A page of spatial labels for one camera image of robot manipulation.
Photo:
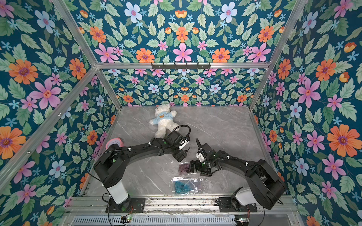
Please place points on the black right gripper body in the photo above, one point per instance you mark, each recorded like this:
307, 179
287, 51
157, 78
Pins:
199, 166

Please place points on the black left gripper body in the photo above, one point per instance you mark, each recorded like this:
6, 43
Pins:
177, 153

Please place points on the clear ruler set bag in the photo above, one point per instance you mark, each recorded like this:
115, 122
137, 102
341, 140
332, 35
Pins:
184, 168

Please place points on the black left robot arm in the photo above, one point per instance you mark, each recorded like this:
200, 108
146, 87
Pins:
111, 164

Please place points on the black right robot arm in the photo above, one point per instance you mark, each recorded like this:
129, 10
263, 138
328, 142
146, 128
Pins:
265, 187

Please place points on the teal ruler set bag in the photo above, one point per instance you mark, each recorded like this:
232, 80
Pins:
188, 186

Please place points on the white teddy bear blue shirt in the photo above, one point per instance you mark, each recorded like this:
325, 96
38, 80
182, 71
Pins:
164, 120

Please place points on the pink alarm clock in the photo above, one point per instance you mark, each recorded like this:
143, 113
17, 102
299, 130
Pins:
114, 142

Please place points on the white vent grille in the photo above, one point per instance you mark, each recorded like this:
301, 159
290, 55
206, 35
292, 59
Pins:
155, 220

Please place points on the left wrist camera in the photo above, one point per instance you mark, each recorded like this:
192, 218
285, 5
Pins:
183, 144

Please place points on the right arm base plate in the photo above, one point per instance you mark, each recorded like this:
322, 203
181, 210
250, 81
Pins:
228, 204

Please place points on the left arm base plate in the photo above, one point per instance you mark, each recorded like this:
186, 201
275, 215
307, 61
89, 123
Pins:
130, 205

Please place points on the black hook rail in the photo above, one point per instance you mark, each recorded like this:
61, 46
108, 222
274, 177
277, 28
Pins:
176, 66

